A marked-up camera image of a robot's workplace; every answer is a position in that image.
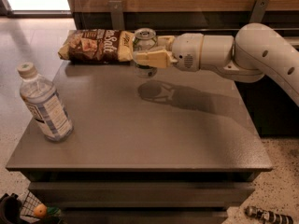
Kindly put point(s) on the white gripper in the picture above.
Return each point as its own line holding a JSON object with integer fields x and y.
{"x": 186, "y": 51}

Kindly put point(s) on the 7up soda can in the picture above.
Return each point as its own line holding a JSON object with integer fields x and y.
{"x": 144, "y": 38}

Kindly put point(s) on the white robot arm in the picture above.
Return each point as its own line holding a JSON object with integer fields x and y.
{"x": 254, "y": 52}

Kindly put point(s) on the clear plastic water bottle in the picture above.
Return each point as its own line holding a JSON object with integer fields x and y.
{"x": 42, "y": 99}

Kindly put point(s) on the brown sea salt chip bag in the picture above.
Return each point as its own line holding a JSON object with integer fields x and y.
{"x": 97, "y": 46}

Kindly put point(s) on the grey drawer cabinet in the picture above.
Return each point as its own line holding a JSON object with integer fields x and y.
{"x": 179, "y": 148}

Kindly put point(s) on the black striped cylinder on floor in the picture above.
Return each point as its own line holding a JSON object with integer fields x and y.
{"x": 268, "y": 216}

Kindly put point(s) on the orange fruit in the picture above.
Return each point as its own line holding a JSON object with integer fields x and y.
{"x": 40, "y": 210}

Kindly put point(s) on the black bag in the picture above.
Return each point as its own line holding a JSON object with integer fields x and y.
{"x": 10, "y": 208}

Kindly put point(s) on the left metal wall bracket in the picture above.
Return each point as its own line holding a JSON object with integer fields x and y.
{"x": 116, "y": 14}

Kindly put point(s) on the metal wall bracket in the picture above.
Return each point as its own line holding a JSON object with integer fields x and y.
{"x": 116, "y": 14}
{"x": 258, "y": 11}

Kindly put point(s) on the right metal wall bracket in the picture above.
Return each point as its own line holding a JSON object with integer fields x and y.
{"x": 258, "y": 11}

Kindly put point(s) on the black wire basket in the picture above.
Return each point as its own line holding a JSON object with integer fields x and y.
{"x": 28, "y": 203}

